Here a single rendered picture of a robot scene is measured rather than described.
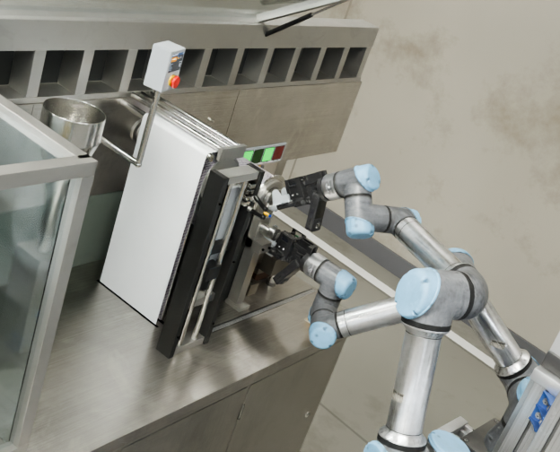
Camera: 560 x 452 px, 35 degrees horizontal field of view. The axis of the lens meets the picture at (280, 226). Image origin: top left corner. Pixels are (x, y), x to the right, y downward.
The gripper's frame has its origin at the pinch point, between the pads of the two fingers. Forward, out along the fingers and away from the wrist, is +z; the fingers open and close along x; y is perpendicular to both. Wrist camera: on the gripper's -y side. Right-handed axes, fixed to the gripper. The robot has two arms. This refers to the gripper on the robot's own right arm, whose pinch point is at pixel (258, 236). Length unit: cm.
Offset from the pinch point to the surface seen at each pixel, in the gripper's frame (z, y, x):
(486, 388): -39, -109, -196
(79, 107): 12, 42, 73
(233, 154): -5.5, 34.5, 33.8
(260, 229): -6.8, 8.4, 11.3
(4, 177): -25, 50, 122
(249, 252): -5.9, 0.0, 11.3
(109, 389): -18, -19, 71
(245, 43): 30, 50, -6
